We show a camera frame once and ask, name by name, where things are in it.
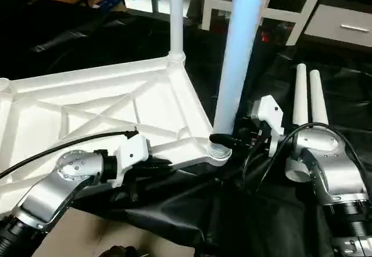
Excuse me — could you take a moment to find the white drawer unit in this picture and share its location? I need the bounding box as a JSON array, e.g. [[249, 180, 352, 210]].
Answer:
[[302, 4, 372, 51]]

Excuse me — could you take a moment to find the white plastic table top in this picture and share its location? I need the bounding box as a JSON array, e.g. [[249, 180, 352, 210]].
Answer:
[[0, 51, 234, 215]]

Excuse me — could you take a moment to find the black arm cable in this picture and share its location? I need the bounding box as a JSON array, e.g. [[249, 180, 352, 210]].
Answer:
[[241, 123, 372, 194], [0, 128, 140, 179]]

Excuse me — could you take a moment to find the white plastic table leg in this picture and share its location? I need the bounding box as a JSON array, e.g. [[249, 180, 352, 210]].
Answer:
[[208, 0, 269, 160], [309, 69, 330, 127], [284, 63, 309, 183], [167, 0, 187, 65]]

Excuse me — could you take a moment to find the white glass door cabinet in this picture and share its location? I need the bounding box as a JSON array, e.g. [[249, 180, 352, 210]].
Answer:
[[199, 0, 330, 46]]

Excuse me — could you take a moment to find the black mat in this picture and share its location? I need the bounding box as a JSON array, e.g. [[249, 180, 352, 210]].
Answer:
[[0, 0, 372, 257]]

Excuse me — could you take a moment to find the grey left robot foot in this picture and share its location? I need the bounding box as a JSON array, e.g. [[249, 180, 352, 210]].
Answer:
[[99, 245, 140, 257]]

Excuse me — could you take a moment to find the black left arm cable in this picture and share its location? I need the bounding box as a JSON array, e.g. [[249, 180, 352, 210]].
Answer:
[[0, 128, 140, 179]]

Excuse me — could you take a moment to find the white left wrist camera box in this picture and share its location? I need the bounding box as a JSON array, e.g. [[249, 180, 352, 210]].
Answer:
[[112, 133, 152, 188]]

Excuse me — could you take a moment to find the blue box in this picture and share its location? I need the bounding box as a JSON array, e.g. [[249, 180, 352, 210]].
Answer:
[[90, 0, 126, 12]]

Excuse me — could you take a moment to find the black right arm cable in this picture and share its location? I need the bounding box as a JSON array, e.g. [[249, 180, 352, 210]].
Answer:
[[241, 123, 372, 194]]

